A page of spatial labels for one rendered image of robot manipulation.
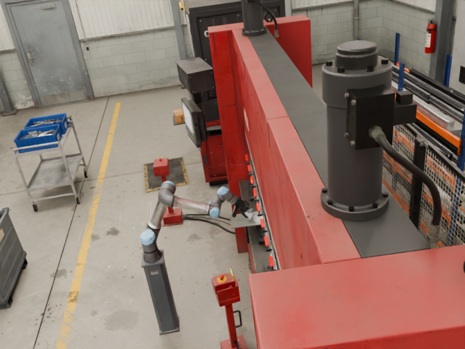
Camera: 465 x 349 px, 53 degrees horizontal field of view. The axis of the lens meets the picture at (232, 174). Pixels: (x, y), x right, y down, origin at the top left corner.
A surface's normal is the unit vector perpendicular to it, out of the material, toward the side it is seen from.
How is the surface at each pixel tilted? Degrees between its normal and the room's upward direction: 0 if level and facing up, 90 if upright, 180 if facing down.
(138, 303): 0
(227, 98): 90
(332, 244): 0
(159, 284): 90
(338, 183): 90
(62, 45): 90
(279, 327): 0
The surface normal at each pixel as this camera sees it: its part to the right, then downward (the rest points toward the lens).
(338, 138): -0.69, 0.41
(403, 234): -0.11, -0.87
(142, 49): 0.14, 0.46
